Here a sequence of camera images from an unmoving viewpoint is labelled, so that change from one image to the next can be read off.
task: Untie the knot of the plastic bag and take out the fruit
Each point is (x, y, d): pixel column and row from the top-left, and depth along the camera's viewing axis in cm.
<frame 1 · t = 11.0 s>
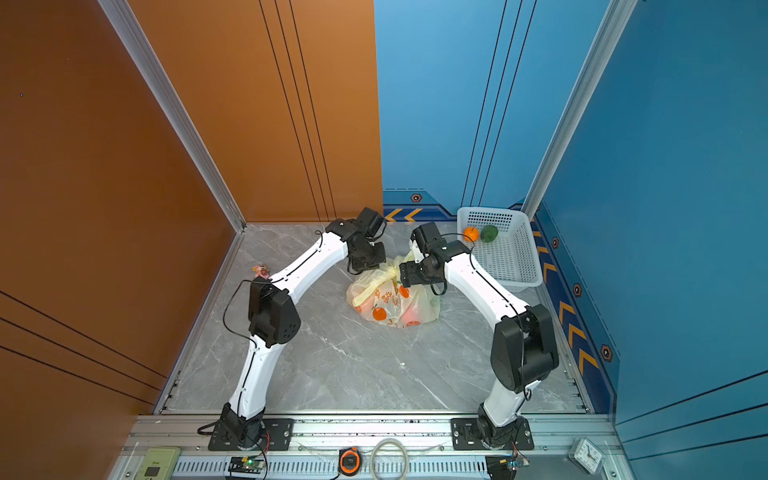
left hand: (384, 262, 94), fingers closed
right hand: (410, 276, 88), fingers open
printed translucent plastic bag: (379, 296, 91), point 9 cm above the table
white plastic basket: (512, 258, 111), on the table
orange fruit in basket: (471, 232, 114), point 5 cm above the table
green fruit in basket: (489, 234, 114), point 4 cm above the table

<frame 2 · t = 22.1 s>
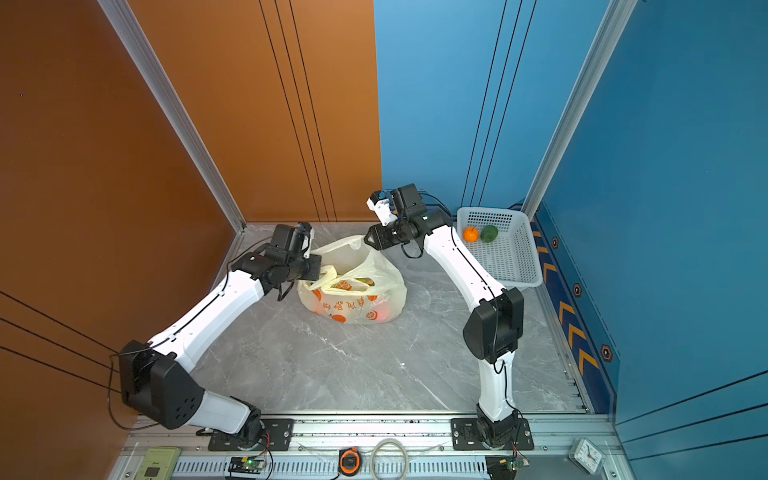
left hand: (316, 260, 84), fingers closed
right hand: (368, 237, 83), fingers open
printed translucent plastic bag: (358, 284, 84), point 18 cm above the table
the other named things where they were.

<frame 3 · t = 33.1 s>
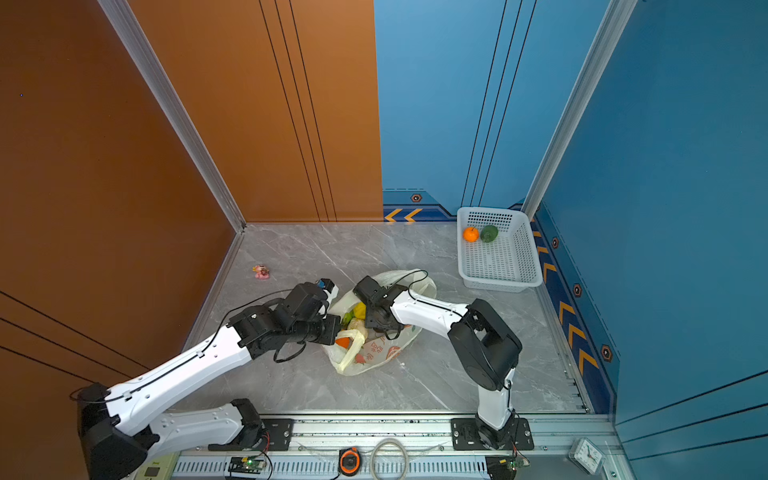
left hand: (344, 325, 75), fingers closed
right hand: (375, 321, 90), fingers open
printed translucent plastic bag: (360, 350, 72), point 17 cm above the table
small pink toy: (261, 272, 104), point 3 cm above the table
the other named things where they were.

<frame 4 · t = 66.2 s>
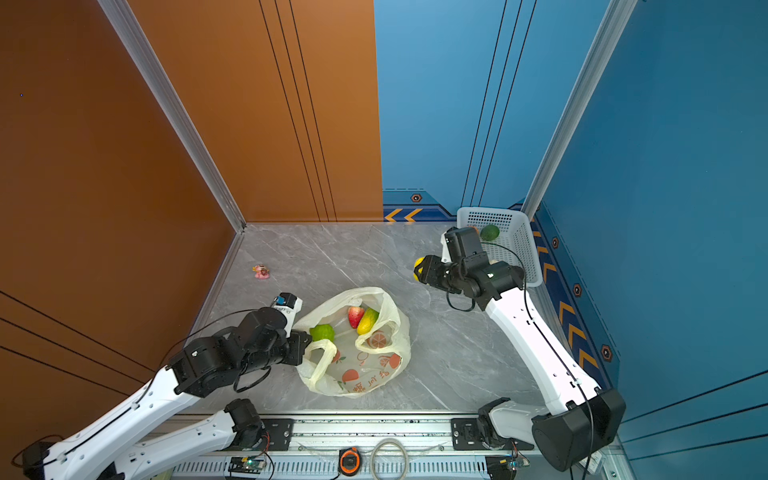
left hand: (314, 337, 70), fingers closed
right hand: (416, 273, 74), fingers open
printed translucent plastic bag: (371, 346, 77), point 13 cm above the table
yellow green mango fruit: (367, 321, 91), point 4 cm above the table
red peach fruit: (355, 315, 91), point 6 cm above the table
